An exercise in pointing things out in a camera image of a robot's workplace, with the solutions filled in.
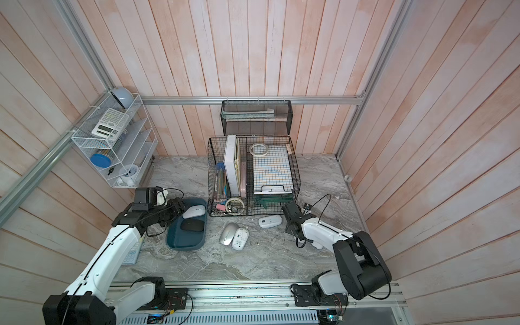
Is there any white flat board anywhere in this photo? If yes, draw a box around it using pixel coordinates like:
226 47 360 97
223 135 241 197

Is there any blue lidded jar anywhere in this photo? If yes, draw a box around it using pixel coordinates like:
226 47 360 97
90 149 112 169

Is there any checkered notebook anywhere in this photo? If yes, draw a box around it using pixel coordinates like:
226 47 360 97
252 144 294 194

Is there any black mesh wall basket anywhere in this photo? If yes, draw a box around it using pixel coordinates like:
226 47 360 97
220 100 293 136

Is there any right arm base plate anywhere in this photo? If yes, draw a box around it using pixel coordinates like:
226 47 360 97
290 284 349 307

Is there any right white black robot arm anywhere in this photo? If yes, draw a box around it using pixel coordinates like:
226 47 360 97
282 203 392 306

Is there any white wire wall shelf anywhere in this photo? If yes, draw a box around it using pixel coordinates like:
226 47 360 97
72 93 158 189

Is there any dark teal storage box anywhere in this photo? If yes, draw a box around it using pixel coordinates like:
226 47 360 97
166 197 207 251

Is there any beige tape roll in basket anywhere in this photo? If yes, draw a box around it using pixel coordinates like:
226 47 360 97
225 197 245 213

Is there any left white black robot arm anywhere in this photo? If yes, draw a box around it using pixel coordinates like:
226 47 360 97
43 187 186 324

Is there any white mouse with label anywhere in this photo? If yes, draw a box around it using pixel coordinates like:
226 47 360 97
232 227 249 251

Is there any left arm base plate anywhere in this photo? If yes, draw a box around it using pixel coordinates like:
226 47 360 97
138 288 188 311

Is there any white mouse with usb dongle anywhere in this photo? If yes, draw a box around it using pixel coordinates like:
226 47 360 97
258 215 282 228

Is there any black wire basket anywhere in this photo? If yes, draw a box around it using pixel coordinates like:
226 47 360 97
207 135 301 217

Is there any small desk calculator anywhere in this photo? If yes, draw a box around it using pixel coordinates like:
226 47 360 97
122 237 144 265

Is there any silver computer mouse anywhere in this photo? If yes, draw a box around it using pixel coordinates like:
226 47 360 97
219 223 239 246

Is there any white calculator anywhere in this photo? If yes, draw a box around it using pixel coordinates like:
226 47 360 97
91 108 130 141

